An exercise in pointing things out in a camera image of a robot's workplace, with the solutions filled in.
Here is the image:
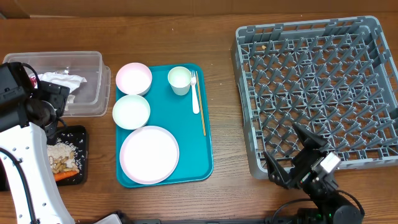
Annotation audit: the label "red snack wrapper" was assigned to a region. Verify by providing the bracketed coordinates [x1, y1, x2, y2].
[30, 76, 37, 88]

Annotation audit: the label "wooden chopstick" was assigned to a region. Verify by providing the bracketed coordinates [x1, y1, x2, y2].
[195, 71, 206, 136]

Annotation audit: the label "pink bowl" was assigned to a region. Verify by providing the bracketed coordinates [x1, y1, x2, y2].
[116, 62, 152, 96]

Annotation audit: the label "black plastic tray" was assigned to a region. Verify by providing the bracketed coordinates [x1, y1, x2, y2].
[47, 125, 89, 186]

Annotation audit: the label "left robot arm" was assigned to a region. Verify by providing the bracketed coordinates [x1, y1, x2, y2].
[1, 62, 74, 223]

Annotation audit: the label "teal plastic tray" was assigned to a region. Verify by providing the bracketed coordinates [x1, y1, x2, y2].
[115, 63, 215, 189]

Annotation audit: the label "grey dishwasher rack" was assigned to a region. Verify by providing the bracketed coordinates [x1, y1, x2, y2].
[231, 16, 397, 179]

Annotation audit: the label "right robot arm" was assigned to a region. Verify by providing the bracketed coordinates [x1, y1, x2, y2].
[265, 123, 365, 223]

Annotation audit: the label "rice and peanut scraps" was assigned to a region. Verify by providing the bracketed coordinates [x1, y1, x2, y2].
[47, 138, 82, 174]

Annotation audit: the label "clear plastic bin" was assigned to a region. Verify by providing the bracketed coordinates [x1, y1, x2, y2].
[3, 51, 111, 117]

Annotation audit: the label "orange carrot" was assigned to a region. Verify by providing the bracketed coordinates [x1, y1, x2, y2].
[53, 170, 78, 182]

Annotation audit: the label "white plastic fork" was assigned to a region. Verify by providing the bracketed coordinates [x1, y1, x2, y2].
[190, 70, 200, 114]

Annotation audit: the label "white paper cup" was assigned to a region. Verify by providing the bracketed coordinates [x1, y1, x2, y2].
[167, 66, 192, 96]

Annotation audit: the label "large pink plate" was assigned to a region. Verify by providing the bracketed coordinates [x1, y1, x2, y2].
[119, 126, 180, 185]

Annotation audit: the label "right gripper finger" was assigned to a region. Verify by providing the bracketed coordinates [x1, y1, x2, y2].
[265, 151, 294, 189]
[292, 123, 328, 150]

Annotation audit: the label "white bowl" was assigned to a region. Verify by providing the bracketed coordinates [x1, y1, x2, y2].
[113, 95, 150, 130]

